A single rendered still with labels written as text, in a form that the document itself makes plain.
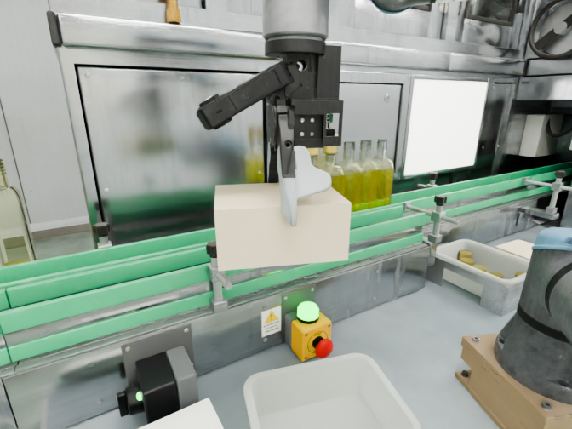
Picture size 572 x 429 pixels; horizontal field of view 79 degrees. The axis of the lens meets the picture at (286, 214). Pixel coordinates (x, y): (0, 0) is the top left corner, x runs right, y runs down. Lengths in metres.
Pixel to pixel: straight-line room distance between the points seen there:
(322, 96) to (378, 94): 0.71
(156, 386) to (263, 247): 0.30
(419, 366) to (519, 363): 0.19
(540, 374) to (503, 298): 0.35
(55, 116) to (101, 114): 2.96
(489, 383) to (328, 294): 0.32
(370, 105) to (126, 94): 0.67
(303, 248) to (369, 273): 0.44
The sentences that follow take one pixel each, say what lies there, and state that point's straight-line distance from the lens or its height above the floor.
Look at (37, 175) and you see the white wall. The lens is 3.87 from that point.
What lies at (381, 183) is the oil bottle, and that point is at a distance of 0.97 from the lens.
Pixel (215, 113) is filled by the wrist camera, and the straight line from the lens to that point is 0.40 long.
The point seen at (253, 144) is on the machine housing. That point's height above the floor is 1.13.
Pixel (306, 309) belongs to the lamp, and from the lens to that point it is 0.70.
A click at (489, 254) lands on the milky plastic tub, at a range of 1.15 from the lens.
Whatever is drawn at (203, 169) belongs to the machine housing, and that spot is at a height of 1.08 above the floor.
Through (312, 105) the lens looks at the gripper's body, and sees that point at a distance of 0.41.
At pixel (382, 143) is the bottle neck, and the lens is 0.97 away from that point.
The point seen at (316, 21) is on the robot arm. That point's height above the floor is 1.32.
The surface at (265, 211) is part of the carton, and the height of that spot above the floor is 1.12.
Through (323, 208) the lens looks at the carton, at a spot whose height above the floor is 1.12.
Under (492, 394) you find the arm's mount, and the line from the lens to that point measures 0.71.
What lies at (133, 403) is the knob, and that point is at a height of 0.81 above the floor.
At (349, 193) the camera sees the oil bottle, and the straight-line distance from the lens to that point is 0.90.
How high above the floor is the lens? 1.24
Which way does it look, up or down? 18 degrees down
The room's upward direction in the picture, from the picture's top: straight up
